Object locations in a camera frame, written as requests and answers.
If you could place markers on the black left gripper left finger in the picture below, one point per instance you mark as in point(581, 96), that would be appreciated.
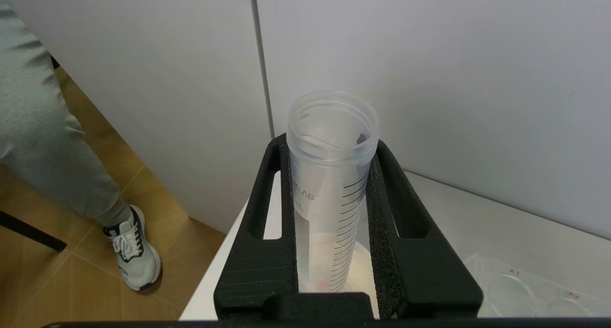
point(258, 266)

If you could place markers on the clear acrylic test tube rack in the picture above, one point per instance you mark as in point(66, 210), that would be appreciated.
point(525, 290)

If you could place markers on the seated person in grey trousers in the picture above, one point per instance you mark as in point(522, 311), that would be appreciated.
point(43, 142)

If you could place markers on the blue white paper cup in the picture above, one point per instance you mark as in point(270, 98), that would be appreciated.
point(363, 270)

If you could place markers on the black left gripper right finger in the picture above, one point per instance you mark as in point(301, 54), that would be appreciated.
point(425, 275)

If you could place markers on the black office chair base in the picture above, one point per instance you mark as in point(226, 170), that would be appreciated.
point(28, 230)

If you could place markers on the test tube with red pigment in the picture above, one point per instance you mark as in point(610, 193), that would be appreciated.
point(329, 185)

